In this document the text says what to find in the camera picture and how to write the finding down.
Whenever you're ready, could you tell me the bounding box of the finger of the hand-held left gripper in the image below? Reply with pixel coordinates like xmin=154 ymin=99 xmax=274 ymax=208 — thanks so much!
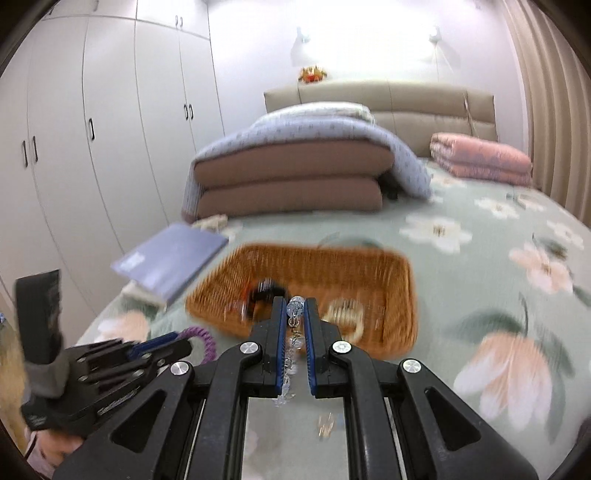
xmin=65 ymin=331 xmax=193 ymax=370
xmin=79 ymin=354 xmax=172 ymax=386

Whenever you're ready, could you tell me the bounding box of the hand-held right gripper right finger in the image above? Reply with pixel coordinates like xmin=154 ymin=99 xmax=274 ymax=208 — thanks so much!
xmin=302 ymin=297 xmax=539 ymax=480

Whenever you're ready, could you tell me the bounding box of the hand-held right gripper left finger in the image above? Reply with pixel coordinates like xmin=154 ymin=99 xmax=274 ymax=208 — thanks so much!
xmin=54 ymin=296 xmax=290 ymax=480

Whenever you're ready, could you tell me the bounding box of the clear crystal bead bracelet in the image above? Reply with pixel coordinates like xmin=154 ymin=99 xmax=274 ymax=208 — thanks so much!
xmin=272 ymin=295 xmax=308 ymax=409

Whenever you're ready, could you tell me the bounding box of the cream spiral hair tie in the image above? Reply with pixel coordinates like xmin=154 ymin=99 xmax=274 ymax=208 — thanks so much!
xmin=322 ymin=297 xmax=366 ymax=343

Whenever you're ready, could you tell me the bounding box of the purple spiral hair tie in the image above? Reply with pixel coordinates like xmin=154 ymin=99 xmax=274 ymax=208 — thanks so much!
xmin=182 ymin=325 xmax=218 ymax=362

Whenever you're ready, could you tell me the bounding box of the black wrist watch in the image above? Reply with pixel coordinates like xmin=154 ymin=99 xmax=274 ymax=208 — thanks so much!
xmin=239 ymin=279 xmax=290 ymax=320

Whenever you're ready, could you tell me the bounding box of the brown wicker basket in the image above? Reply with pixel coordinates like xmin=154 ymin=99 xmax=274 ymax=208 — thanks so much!
xmin=184 ymin=243 xmax=419 ymax=362

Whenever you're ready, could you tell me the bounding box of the blue book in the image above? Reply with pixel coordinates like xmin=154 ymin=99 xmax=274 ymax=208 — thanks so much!
xmin=110 ymin=222 xmax=230 ymax=306

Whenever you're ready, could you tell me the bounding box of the cream fabric bundle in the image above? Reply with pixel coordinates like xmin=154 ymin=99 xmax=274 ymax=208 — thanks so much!
xmin=191 ymin=214 xmax=230 ymax=232

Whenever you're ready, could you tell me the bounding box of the folded blue brown quilt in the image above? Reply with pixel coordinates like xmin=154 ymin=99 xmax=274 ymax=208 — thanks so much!
xmin=182 ymin=103 xmax=433 ymax=223

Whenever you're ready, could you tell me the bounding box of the white wardrobe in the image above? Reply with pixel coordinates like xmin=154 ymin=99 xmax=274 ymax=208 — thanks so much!
xmin=0 ymin=0 xmax=228 ymax=320

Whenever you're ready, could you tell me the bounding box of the folded pink blanket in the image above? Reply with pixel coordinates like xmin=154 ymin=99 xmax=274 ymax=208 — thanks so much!
xmin=429 ymin=132 xmax=534 ymax=187

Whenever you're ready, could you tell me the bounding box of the beige padded headboard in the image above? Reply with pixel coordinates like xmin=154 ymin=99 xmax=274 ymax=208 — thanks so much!
xmin=263 ymin=79 xmax=498 ymax=158

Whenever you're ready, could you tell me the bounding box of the orange plush toy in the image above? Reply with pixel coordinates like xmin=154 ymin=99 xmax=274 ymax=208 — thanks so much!
xmin=297 ymin=65 xmax=329 ymax=84

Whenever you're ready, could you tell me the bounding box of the beige curtain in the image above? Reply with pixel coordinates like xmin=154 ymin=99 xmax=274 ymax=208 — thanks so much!
xmin=500 ymin=0 xmax=591 ymax=219

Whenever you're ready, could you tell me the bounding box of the thin white cable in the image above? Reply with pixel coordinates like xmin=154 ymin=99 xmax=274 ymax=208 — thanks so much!
xmin=464 ymin=91 xmax=477 ymax=136

